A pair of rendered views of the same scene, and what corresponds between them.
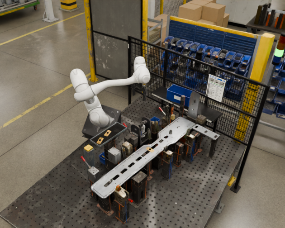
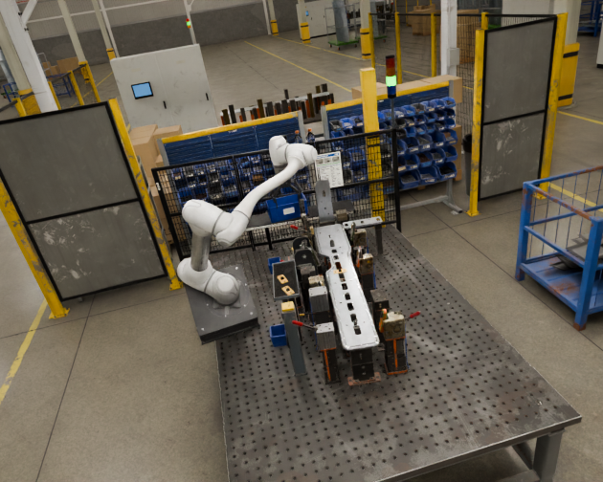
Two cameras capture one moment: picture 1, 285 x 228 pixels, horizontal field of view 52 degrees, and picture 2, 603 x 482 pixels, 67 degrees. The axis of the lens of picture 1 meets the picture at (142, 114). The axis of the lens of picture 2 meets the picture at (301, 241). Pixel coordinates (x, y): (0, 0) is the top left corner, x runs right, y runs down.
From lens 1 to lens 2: 1.75 m
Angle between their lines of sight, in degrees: 35
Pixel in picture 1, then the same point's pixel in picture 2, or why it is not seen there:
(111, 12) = (59, 170)
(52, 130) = (79, 419)
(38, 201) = (269, 453)
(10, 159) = not seen: outside the picture
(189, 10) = (140, 145)
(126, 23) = (98, 176)
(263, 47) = (370, 84)
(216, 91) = (331, 174)
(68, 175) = (258, 393)
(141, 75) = (308, 150)
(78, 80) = (212, 210)
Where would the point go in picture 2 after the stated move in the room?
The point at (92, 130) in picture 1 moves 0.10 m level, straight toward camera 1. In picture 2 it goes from (215, 321) to (228, 325)
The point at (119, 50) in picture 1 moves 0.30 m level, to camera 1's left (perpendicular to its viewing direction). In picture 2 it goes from (100, 230) to (69, 243)
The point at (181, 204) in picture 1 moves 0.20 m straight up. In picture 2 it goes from (425, 307) to (424, 281)
